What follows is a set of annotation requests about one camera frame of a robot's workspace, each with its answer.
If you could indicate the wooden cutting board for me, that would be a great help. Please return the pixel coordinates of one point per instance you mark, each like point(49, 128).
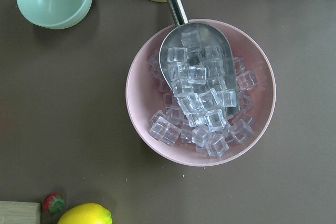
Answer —
point(20, 212)

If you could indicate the red strawberry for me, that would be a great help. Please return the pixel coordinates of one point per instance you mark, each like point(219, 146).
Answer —
point(54, 203)

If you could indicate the metal ice scoop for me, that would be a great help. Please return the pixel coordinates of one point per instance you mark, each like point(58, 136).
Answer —
point(196, 60)

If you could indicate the pink bowl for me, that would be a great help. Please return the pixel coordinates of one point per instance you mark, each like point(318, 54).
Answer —
point(254, 78)

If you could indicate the yellow lemon near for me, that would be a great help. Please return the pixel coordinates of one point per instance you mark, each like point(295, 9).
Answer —
point(87, 213)

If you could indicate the pile of clear ice cubes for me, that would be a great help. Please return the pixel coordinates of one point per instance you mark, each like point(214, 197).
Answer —
point(211, 132)

